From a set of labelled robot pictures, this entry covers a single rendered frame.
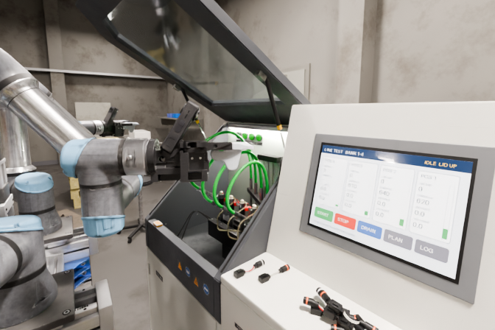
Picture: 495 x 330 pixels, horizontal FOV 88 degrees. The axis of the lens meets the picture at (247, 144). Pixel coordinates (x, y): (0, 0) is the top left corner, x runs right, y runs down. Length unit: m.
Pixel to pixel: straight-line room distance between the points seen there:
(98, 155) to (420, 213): 0.75
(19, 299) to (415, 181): 1.01
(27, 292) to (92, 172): 0.41
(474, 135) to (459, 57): 2.19
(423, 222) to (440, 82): 2.28
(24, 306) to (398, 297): 0.91
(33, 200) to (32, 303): 0.51
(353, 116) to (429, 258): 0.43
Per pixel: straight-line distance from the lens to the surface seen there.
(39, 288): 0.89
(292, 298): 0.89
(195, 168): 0.52
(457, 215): 0.79
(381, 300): 0.88
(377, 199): 0.84
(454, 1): 3.10
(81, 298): 1.01
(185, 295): 1.27
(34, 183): 1.29
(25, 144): 1.42
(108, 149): 0.54
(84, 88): 9.04
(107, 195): 0.57
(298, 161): 0.98
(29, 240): 0.83
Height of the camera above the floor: 1.53
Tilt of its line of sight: 8 degrees down
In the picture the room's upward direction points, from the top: straight up
